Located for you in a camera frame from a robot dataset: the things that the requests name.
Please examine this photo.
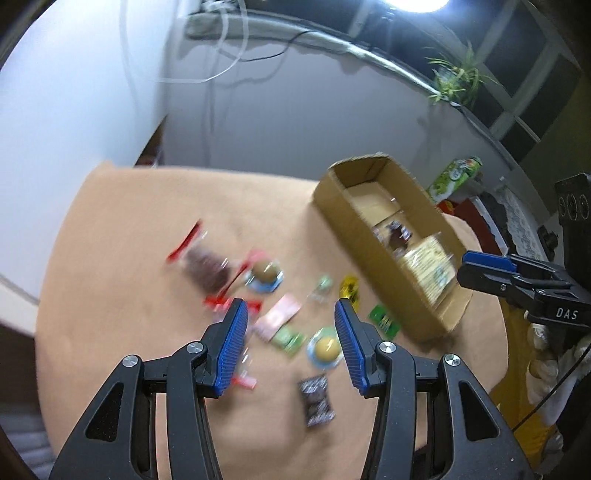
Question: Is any light green snack packet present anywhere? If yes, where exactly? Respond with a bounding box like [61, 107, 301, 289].
[271, 324, 306, 357]

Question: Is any pink snack packet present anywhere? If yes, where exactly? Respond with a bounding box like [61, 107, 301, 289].
[253, 294, 302, 341]

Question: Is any black snack packet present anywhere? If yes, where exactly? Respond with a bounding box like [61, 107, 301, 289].
[298, 375, 336, 428]

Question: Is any dark green snack packet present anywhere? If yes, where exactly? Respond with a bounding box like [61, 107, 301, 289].
[368, 305, 401, 336]

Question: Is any white cable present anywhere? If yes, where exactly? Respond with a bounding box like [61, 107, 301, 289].
[119, 0, 251, 86]

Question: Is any dark candy packet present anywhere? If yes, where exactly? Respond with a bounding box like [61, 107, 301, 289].
[373, 220, 414, 259]

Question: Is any green drink carton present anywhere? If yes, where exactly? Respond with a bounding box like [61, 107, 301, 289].
[428, 157, 484, 202]

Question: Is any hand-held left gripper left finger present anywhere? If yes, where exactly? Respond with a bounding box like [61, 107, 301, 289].
[48, 298, 250, 480]

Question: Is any grey window sill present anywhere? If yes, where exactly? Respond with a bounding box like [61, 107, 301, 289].
[185, 11, 522, 162]

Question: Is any small green candy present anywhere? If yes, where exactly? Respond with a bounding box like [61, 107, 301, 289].
[310, 275, 334, 303]

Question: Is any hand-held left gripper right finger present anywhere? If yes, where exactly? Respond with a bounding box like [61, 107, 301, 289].
[333, 298, 536, 480]

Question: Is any red box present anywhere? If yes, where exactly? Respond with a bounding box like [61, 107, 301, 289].
[441, 196, 498, 254]

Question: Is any cardboard box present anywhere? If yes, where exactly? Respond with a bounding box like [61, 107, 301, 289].
[313, 154, 475, 343]

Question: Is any large tan snack packet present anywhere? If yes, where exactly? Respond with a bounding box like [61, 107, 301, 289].
[399, 234, 458, 305]

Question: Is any window frame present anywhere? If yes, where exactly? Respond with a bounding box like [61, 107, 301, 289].
[369, 0, 583, 155]

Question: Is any small yellow snack packet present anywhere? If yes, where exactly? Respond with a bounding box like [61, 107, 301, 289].
[340, 275, 361, 303]

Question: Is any pale crumpled cloth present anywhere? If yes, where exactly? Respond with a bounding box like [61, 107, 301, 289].
[525, 322, 565, 425]

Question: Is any black cable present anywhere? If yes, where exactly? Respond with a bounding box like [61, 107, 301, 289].
[217, 29, 315, 63]

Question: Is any blue round jelly cup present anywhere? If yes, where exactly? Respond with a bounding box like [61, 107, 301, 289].
[307, 327, 345, 368]
[244, 260, 283, 294]

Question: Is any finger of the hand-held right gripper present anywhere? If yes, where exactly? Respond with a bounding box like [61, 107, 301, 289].
[456, 262, 544, 311]
[463, 250, 572, 289]

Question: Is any potted spider plant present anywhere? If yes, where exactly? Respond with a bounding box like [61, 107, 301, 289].
[424, 41, 500, 108]

